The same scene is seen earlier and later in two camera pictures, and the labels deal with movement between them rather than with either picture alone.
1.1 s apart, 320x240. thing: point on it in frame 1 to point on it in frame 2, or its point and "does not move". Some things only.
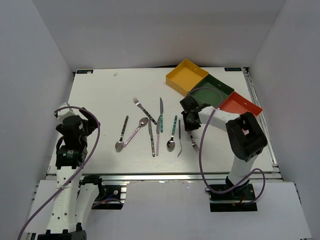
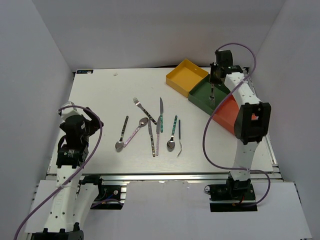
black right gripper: [187, 127] to [214, 66]
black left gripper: [90, 123] does not move
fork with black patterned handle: [135, 100] does not move
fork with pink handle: [193, 143] to [212, 98]
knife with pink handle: [158, 128] does not move
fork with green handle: [179, 136] does not move
